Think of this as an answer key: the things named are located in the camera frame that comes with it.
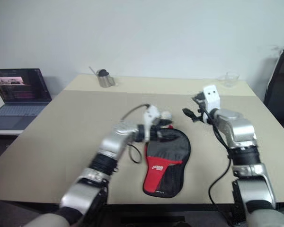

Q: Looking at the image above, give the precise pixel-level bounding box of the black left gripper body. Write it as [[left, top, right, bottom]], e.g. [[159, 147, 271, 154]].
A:
[[149, 125, 165, 143]]

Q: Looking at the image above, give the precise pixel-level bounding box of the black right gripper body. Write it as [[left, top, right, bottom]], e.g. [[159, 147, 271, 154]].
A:
[[194, 93, 208, 119]]

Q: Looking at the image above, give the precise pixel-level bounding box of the black red paddle case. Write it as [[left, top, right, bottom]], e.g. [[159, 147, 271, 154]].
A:
[[142, 124, 193, 197]]

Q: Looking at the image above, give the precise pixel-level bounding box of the clear glass beaker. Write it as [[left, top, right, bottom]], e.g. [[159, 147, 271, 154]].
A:
[[217, 71, 240, 88]]

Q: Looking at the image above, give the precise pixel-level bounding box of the steel milk pitcher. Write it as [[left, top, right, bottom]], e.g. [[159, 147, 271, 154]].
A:
[[98, 70, 116, 88]]

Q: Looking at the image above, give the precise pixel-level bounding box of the black chair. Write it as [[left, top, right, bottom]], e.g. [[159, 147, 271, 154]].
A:
[[263, 49, 284, 140]]

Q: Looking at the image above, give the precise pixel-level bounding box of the thin metal stirrer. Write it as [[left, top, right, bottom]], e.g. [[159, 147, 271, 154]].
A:
[[88, 66, 100, 77]]

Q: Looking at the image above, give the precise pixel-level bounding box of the open grey laptop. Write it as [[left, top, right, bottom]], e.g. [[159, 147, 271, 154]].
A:
[[0, 68, 53, 131]]

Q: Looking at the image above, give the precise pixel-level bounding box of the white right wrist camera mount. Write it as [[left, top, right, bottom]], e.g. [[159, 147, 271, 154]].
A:
[[202, 84, 221, 124]]

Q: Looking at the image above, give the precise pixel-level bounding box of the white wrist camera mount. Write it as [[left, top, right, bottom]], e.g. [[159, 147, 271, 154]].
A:
[[142, 105, 160, 143], [202, 84, 221, 124]]

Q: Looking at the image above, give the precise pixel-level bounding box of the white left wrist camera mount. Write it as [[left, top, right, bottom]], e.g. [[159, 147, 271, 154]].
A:
[[142, 105, 160, 143]]

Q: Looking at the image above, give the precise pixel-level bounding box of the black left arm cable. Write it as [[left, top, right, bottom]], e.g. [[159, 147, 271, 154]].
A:
[[121, 104, 150, 164]]

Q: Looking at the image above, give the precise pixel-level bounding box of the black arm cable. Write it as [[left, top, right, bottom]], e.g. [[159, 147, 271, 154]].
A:
[[207, 110, 235, 207], [121, 104, 150, 164]]

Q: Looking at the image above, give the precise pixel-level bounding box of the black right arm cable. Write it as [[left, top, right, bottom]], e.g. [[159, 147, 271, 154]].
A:
[[207, 110, 235, 207]]

